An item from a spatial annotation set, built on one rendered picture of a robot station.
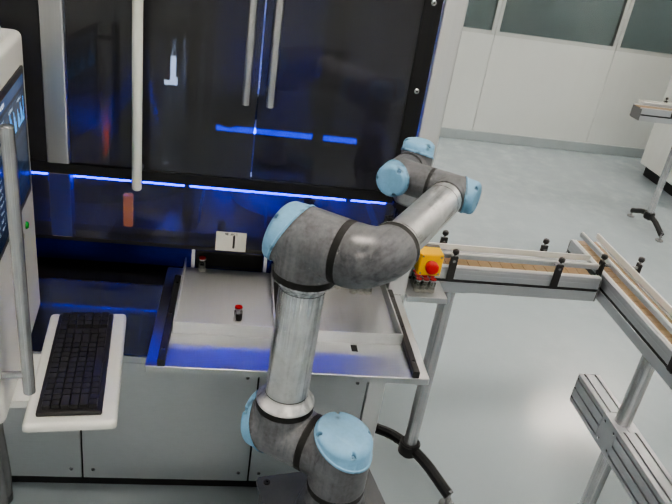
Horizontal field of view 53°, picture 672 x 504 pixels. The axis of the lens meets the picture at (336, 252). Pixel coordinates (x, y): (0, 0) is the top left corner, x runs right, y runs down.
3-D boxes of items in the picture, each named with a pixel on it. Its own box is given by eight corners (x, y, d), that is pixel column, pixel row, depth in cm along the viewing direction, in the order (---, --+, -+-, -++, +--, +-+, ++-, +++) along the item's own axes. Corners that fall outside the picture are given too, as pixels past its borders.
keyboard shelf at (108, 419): (19, 320, 185) (19, 312, 184) (126, 320, 192) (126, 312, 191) (-19, 437, 147) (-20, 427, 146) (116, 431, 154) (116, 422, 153)
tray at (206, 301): (184, 267, 203) (185, 257, 201) (271, 273, 207) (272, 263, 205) (172, 332, 173) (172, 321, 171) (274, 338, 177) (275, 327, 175)
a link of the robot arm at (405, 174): (424, 174, 141) (441, 161, 150) (375, 159, 145) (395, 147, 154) (416, 208, 145) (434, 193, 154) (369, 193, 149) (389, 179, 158)
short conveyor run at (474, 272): (397, 290, 216) (406, 247, 209) (388, 267, 229) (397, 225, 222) (596, 304, 227) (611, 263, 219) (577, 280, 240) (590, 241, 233)
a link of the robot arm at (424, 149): (396, 140, 153) (410, 132, 160) (388, 185, 158) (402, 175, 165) (428, 149, 151) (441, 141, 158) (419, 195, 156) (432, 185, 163)
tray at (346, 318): (296, 276, 208) (298, 266, 206) (379, 281, 212) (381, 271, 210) (305, 340, 178) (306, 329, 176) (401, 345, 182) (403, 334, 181)
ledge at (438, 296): (397, 278, 219) (398, 273, 218) (436, 281, 221) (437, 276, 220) (405, 301, 207) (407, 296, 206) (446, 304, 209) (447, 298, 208)
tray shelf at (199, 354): (167, 272, 203) (167, 266, 202) (394, 287, 214) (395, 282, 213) (144, 372, 161) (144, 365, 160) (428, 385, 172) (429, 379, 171)
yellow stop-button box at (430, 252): (411, 263, 209) (416, 242, 205) (434, 265, 210) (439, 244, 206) (417, 275, 202) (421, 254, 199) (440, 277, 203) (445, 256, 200)
